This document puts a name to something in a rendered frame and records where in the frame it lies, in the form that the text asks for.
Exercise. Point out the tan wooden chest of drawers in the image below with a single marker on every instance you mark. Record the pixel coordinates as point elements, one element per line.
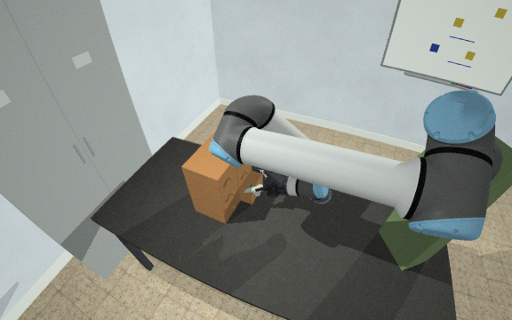
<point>202,173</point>

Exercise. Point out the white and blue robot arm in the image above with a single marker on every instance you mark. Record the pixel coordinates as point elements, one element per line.
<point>444,195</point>

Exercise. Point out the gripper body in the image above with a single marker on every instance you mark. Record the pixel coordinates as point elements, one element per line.
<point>275,189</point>

